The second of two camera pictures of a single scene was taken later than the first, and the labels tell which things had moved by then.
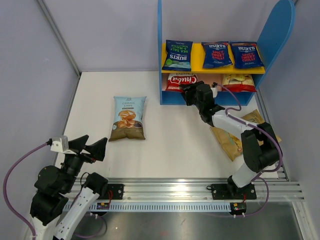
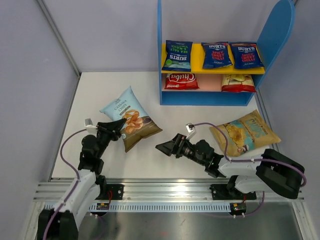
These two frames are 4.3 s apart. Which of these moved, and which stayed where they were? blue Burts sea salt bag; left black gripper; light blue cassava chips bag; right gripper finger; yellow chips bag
Moved: light blue cassava chips bag; left black gripper; right gripper finger
Stayed: blue Burts sea salt bag; yellow chips bag
